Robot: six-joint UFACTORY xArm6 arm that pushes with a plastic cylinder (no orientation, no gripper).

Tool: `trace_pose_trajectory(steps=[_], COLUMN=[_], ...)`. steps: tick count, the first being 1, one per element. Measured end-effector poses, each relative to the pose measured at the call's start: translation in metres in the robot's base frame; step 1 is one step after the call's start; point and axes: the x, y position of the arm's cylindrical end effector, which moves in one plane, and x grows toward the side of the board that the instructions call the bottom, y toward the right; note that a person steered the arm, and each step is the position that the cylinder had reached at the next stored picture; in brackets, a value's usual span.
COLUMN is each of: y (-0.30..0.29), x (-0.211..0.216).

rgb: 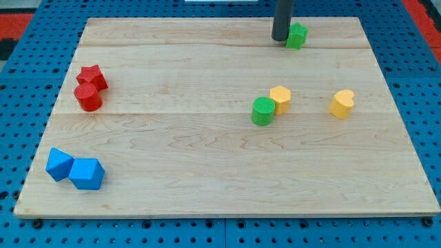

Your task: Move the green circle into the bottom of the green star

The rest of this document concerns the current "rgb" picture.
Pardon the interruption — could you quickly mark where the yellow hexagon block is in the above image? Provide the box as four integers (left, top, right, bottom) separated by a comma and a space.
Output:
269, 86, 291, 115

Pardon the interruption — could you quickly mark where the green star block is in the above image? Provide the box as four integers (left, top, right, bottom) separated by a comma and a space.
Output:
286, 22, 309, 50

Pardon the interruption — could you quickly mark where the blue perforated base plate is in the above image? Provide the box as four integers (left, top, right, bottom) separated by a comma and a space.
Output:
1, 0, 440, 247

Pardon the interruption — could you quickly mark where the red cylinder block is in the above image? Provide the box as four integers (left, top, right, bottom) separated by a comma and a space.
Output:
74, 83, 103, 112

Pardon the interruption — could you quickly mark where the light wooden board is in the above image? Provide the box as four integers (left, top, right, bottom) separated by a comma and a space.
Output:
14, 17, 440, 219

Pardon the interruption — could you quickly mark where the green cylinder block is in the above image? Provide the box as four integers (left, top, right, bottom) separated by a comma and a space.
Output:
252, 96, 275, 126

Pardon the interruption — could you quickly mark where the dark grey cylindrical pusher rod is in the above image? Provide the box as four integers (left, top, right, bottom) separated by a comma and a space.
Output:
271, 0, 295, 41

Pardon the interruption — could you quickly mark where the red star block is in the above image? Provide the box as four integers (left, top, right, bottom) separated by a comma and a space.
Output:
76, 65, 108, 91

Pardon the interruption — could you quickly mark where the blue pentagon block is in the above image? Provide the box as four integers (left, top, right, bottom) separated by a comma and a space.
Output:
68, 158, 105, 190

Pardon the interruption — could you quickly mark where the yellow heart block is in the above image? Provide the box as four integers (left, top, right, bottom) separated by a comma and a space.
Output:
329, 90, 355, 119

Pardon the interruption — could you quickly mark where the blue triangle block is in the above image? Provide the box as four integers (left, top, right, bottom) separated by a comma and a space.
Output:
45, 147, 74, 182

